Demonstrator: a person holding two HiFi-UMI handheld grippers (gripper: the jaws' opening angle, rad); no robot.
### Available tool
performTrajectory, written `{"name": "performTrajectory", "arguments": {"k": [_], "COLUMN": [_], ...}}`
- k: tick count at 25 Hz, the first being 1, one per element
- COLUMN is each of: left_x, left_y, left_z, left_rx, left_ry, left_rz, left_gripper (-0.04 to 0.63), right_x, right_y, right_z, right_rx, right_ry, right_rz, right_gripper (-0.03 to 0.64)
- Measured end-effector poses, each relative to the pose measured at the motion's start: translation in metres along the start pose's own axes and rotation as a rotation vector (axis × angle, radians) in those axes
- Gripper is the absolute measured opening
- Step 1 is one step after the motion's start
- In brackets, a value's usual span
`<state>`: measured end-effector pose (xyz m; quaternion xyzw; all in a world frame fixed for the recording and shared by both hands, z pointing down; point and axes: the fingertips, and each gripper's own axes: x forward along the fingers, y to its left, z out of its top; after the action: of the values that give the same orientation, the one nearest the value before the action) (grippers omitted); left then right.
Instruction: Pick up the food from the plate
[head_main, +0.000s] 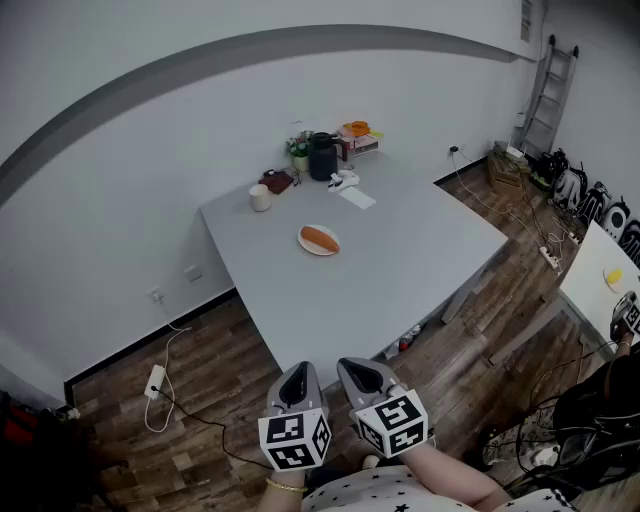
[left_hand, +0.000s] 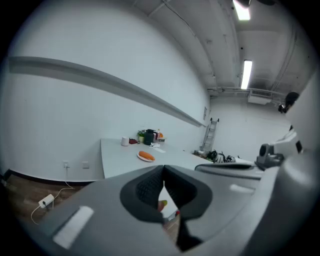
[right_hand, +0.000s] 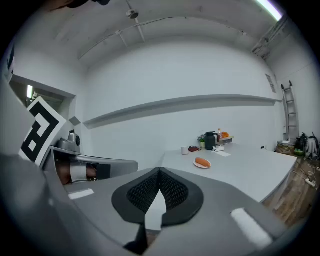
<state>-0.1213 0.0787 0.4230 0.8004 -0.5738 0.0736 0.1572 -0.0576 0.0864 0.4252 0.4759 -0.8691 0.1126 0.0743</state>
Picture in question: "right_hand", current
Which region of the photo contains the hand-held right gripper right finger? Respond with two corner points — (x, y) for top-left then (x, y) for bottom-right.
(149, 167), (289, 256)

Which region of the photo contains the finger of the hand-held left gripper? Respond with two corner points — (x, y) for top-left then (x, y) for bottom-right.
(74, 154), (139, 179)

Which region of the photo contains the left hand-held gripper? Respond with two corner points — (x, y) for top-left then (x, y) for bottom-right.
(18, 96), (83, 168)

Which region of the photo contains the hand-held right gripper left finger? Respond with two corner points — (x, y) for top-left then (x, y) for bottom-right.
(0, 153), (161, 256)

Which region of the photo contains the white plate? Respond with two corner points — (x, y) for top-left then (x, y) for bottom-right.
(192, 158), (212, 170)

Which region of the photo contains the person's left hand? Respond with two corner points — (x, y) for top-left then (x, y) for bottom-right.
(55, 159), (98, 186)

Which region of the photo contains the dark insulated jug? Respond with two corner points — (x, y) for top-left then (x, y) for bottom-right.
(204, 131), (220, 151)

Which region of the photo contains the stack of books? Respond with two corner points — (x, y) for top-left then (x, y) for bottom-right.
(216, 136), (235, 146)

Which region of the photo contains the black and green vacuum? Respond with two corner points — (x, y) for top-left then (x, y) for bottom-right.
(293, 132), (309, 157)

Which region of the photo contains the grey backpack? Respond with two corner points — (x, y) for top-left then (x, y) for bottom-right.
(307, 134), (320, 160)

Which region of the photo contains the metal ladder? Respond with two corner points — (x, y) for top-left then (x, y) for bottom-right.
(280, 80), (300, 144)

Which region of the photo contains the round ceiling detector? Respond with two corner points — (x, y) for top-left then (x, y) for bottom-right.
(125, 8), (139, 20)

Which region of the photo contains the ceiling light tube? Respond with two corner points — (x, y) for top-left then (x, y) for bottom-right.
(254, 0), (284, 22)

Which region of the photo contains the silver gripper camera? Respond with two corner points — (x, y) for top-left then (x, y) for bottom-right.
(56, 132), (82, 153)

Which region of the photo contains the grey wall ledge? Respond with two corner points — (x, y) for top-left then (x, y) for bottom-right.
(82, 94), (283, 130)

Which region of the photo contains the wall notice sheet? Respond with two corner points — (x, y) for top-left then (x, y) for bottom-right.
(264, 73), (277, 94)

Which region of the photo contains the ceiling cable tray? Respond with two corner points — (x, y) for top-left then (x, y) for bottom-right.
(250, 14), (289, 61)

